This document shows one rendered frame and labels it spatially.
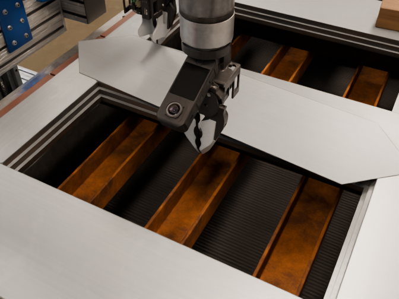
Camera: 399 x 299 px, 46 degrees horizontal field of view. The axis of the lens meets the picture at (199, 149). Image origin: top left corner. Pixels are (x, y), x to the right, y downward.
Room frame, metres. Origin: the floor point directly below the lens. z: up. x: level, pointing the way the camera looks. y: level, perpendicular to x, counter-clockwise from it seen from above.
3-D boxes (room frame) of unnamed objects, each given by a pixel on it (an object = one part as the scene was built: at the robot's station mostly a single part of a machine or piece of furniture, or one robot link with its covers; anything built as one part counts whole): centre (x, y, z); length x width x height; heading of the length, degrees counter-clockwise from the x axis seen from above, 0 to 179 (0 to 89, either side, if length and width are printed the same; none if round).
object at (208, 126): (0.59, -0.03, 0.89); 0.06 x 0.03 x 0.09; 152
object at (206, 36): (0.59, -0.01, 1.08); 0.08 x 0.08 x 0.05
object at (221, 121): (0.56, -0.02, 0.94); 0.05 x 0.02 x 0.09; 62
